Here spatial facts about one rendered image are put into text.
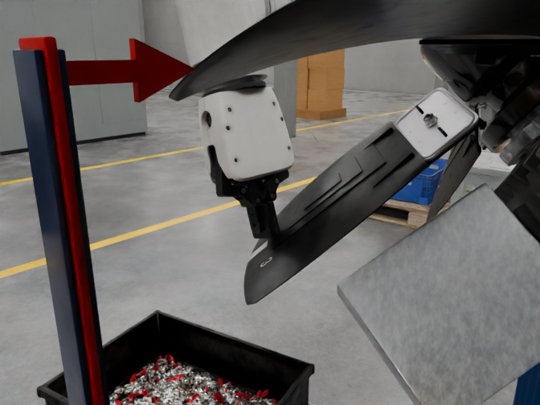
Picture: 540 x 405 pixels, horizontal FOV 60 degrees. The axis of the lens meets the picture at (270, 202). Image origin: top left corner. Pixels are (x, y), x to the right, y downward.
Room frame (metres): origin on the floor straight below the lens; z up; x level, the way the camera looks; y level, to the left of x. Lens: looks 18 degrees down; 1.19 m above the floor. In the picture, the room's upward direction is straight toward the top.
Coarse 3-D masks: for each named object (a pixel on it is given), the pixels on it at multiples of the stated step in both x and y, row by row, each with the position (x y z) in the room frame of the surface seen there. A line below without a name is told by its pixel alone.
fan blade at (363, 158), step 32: (384, 128) 0.53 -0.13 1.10; (352, 160) 0.52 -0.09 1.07; (384, 160) 0.48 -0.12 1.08; (416, 160) 0.45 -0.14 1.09; (320, 192) 0.51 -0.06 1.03; (352, 192) 0.47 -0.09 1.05; (384, 192) 0.44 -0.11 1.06; (288, 224) 0.51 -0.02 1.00; (320, 224) 0.46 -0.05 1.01; (352, 224) 0.43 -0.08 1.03; (256, 256) 0.50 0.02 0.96; (288, 256) 0.45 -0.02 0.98; (256, 288) 0.43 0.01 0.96
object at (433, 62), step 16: (432, 64) 0.50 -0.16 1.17; (448, 64) 0.47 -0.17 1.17; (464, 64) 0.45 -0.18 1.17; (496, 64) 0.43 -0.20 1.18; (512, 64) 0.43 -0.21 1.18; (528, 64) 0.43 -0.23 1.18; (448, 80) 0.48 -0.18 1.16; (464, 80) 0.46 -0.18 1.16; (480, 80) 0.44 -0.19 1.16; (496, 80) 0.44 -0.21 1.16; (512, 80) 0.43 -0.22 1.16; (528, 80) 0.42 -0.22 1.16; (464, 96) 0.47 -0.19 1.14; (480, 96) 0.46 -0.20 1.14; (496, 96) 0.45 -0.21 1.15; (512, 96) 0.43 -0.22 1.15; (528, 96) 0.40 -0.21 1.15; (496, 112) 0.47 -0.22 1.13; (512, 112) 0.41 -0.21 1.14; (528, 112) 0.40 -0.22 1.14; (496, 128) 0.42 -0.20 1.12; (512, 128) 0.41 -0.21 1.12; (496, 144) 0.43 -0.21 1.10
